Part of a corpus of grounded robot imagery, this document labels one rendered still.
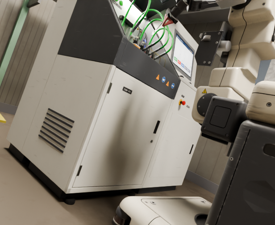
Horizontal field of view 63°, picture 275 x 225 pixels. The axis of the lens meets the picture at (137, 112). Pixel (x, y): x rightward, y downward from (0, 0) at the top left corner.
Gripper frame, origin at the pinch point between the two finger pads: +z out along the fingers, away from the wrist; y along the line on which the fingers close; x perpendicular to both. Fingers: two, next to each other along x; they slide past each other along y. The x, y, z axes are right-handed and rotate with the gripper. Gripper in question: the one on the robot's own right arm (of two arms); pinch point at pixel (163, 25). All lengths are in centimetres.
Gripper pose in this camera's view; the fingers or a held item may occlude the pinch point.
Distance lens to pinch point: 161.5
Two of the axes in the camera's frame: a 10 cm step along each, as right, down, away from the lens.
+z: -6.3, 5.3, 5.7
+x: -7.7, -2.8, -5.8
